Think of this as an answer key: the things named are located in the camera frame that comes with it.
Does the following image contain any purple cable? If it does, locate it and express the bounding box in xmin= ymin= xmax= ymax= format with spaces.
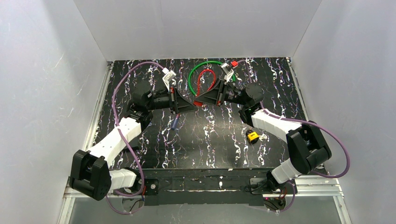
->
xmin=236 ymin=59 xmax=352 ymax=214
xmin=105 ymin=61 xmax=166 ymax=215

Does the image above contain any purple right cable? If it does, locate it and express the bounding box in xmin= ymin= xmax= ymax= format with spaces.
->
xmin=236 ymin=59 xmax=352 ymax=214

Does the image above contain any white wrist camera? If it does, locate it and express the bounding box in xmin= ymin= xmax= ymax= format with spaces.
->
xmin=162 ymin=68 xmax=176 ymax=91
xmin=220 ymin=61 xmax=239 ymax=83

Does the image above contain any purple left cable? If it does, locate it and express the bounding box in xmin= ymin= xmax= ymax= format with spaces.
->
xmin=105 ymin=61 xmax=166 ymax=215

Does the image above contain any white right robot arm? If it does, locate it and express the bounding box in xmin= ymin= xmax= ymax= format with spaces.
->
xmin=195 ymin=80 xmax=332 ymax=188

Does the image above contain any aluminium frame rail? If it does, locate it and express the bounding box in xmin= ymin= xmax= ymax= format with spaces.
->
xmin=57 ymin=62 xmax=114 ymax=224

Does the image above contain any yellow padlock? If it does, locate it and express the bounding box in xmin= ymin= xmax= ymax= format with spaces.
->
xmin=246 ymin=129 xmax=260 ymax=145

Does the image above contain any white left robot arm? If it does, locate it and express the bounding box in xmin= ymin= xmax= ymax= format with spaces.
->
xmin=69 ymin=81 xmax=198 ymax=201

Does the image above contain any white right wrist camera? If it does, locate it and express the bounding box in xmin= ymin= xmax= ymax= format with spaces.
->
xmin=220 ymin=61 xmax=239 ymax=83

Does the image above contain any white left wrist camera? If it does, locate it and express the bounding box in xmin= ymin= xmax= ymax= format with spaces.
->
xmin=162 ymin=68 xmax=176 ymax=91

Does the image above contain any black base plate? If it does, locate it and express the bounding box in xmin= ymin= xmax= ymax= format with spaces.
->
xmin=143 ymin=168 xmax=278 ymax=206

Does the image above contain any green cable lock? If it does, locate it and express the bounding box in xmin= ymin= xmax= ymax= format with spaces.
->
xmin=188 ymin=60 xmax=236 ymax=97

